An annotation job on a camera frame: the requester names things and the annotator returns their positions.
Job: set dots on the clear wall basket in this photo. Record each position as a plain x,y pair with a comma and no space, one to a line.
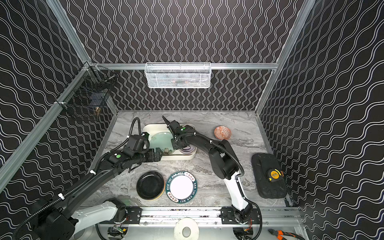
178,75

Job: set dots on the white plate green rim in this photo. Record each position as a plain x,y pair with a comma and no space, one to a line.
181,187

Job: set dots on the red patterned bowl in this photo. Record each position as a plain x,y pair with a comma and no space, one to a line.
222,133

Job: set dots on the black wire basket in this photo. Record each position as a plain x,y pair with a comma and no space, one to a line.
87,100

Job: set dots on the black round plate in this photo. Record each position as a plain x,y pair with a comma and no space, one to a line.
150,186

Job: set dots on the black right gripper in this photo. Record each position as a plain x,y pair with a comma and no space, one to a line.
175,127

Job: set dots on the orange handled pliers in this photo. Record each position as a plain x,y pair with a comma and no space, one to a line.
281,235

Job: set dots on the white plastic bin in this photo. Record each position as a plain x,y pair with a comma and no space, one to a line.
153,129

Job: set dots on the yellow tape measure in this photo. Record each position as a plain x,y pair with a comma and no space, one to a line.
274,175

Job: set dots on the white tape roll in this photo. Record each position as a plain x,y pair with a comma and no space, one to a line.
186,229

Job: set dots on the mint green ceramic plate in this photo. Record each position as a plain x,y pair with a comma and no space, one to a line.
163,141

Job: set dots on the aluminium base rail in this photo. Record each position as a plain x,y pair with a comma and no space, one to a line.
207,217

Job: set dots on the lilac ceramic bowl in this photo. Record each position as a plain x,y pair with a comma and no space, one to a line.
188,150

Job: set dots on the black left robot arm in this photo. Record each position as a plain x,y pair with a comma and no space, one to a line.
54,220

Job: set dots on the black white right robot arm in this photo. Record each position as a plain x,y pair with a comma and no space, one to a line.
225,165

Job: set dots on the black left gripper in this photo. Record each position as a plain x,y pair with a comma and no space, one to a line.
152,154

